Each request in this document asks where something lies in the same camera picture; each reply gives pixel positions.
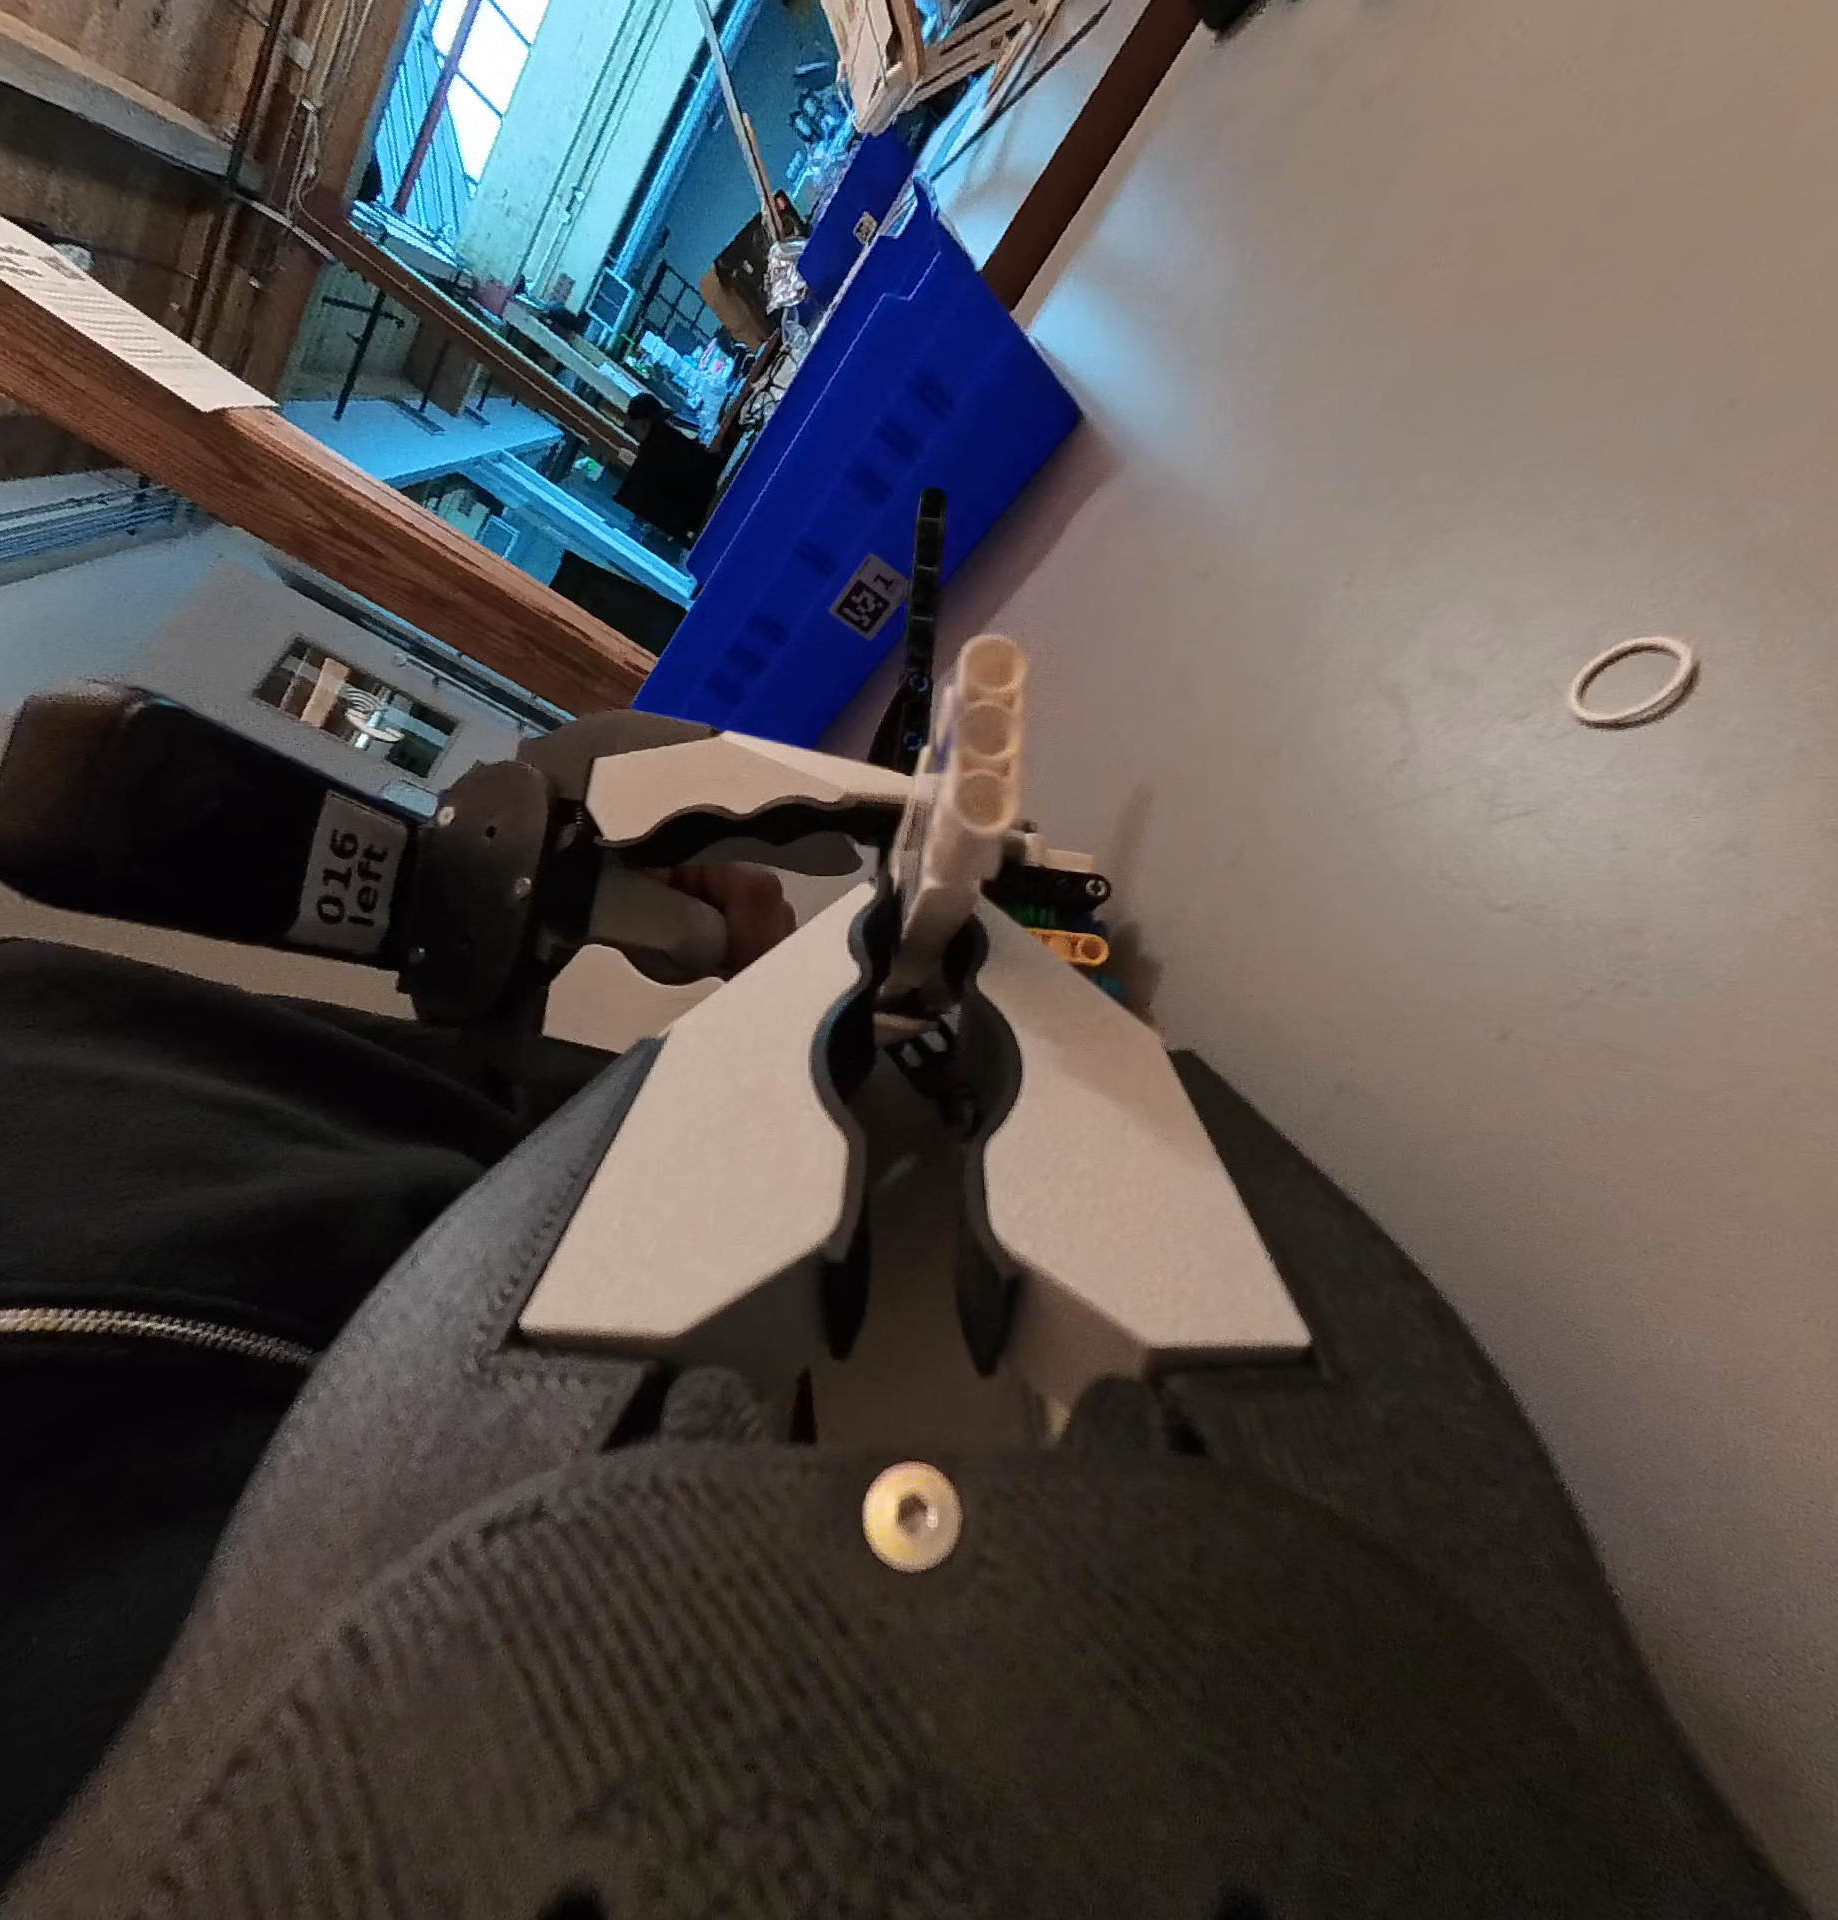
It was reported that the small blue plastic crate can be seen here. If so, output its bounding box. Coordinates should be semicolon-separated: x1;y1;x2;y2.
791;127;919;293

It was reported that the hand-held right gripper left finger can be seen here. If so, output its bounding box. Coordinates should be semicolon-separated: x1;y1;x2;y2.
517;882;919;1372

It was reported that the wooden beam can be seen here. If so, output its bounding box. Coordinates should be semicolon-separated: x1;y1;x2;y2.
0;238;666;717

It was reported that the person's left hand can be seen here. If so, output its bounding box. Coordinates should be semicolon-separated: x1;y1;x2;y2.
674;857;801;972

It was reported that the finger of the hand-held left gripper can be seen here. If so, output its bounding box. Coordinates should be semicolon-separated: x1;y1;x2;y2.
586;729;919;877
586;864;730;984

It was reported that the printed paper sheet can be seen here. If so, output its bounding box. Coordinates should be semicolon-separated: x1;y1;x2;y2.
0;200;283;413

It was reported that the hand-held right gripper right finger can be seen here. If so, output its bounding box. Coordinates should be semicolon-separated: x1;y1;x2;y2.
949;917;1318;1387

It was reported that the toy brick model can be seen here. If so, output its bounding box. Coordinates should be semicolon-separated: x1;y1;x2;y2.
854;486;1120;1120

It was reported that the window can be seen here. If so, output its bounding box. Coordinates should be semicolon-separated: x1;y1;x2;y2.
381;0;556;227

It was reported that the white rubber band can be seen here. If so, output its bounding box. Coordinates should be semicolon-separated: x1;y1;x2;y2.
1568;635;1699;736

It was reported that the cardboard box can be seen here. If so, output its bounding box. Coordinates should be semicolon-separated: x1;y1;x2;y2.
829;0;1045;127

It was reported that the large blue plastic crate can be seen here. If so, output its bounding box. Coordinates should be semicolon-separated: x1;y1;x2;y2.
632;210;1090;750

